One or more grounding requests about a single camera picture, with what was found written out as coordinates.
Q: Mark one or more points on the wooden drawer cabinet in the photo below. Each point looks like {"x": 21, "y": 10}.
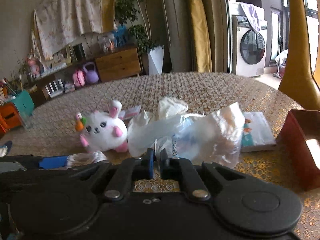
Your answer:
{"x": 123, "y": 62}

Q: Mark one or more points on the clear plastic bag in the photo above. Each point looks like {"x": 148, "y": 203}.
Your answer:
{"x": 213, "y": 137}

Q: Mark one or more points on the pink toy backpack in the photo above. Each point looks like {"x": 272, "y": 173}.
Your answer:
{"x": 79, "y": 78}

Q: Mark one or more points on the yellow curtain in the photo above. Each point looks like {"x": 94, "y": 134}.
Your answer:
{"x": 203, "y": 57}

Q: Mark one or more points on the teal storage box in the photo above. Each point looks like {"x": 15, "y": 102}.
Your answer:
{"x": 24, "y": 103}

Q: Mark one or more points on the purple white cloth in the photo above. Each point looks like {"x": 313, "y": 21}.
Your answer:
{"x": 254, "y": 15}

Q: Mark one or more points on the white bunny plush toy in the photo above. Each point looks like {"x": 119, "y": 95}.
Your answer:
{"x": 103, "y": 131}

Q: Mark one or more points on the purple kettle toy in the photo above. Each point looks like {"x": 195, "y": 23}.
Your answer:
{"x": 91, "y": 74}

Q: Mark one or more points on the green indoor plant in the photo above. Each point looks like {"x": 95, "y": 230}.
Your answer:
{"x": 135, "y": 13}

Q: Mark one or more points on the white washing machine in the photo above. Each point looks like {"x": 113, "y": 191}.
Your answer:
{"x": 249, "y": 47}

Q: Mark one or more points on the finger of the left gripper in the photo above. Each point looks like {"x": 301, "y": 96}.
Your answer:
{"x": 53, "y": 162}

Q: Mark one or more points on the pink white sachet packet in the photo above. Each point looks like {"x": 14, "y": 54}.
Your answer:
{"x": 129, "y": 113}

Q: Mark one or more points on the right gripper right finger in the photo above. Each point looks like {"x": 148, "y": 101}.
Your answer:
{"x": 184, "y": 172}

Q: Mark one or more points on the teal white tissue pack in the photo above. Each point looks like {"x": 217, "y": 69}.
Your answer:
{"x": 257, "y": 134}

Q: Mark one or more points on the white crumpled cloth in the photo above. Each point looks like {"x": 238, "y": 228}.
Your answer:
{"x": 170, "y": 106}

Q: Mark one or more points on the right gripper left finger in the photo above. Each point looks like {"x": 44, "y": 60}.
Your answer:
{"x": 127, "y": 173}

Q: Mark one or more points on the white angular planter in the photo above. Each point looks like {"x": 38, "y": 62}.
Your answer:
{"x": 155, "y": 61}

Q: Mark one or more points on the red metal box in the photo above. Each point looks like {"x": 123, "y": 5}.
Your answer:
{"x": 300, "y": 135}

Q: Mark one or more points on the floral hanging sheet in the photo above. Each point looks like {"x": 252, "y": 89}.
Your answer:
{"x": 57, "y": 23}

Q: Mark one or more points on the orange storage box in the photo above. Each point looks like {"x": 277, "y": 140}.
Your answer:
{"x": 9, "y": 117}

